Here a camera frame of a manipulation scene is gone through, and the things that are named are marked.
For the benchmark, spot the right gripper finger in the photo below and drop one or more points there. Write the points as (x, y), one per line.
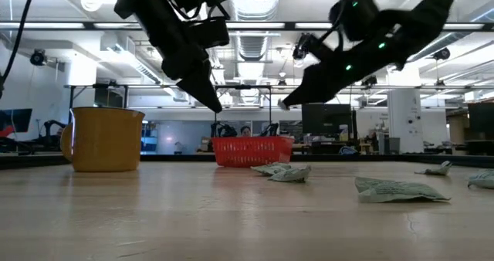
(320, 93)
(312, 79)

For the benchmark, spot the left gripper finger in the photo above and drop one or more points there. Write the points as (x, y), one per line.
(206, 81)
(198, 93)

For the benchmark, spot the green white sweetener packet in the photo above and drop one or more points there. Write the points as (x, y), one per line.
(291, 175)
(436, 171)
(283, 105)
(482, 180)
(270, 169)
(390, 191)

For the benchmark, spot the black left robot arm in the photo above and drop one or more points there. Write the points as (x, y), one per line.
(154, 17)

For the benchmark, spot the black background robot arm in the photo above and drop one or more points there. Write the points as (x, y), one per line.
(225, 131)
(47, 127)
(272, 129)

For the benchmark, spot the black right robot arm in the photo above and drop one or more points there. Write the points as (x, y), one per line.
(417, 21)

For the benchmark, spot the black monitor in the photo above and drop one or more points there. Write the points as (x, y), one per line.
(328, 120)

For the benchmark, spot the person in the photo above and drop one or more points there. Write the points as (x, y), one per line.
(245, 131)

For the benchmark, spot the white square pillar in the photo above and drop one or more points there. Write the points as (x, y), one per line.
(405, 114)

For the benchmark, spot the red plastic basket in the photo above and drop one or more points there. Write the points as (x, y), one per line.
(251, 153)

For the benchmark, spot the grey waste bin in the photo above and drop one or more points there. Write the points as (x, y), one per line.
(394, 146)

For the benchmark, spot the black ceiling fixture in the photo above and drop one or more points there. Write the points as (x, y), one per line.
(38, 57)
(442, 54)

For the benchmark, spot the yellow mug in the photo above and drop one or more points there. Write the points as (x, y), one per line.
(104, 141)

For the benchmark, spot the dark cabinet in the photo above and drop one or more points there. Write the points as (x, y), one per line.
(481, 126)

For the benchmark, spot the dark display screen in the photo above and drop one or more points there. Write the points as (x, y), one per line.
(15, 122)

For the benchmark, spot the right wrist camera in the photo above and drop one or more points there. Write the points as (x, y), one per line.
(306, 45)

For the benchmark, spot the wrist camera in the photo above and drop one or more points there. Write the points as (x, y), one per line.
(210, 33)
(306, 45)

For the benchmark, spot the black background rig frame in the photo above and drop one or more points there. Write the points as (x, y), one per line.
(243, 87)
(104, 85)

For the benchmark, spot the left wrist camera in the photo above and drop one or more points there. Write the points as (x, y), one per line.
(210, 33)

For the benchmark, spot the silver ceiling duct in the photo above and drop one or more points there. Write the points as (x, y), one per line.
(252, 14)

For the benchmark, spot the black metal table frame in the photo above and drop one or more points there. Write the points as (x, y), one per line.
(386, 157)

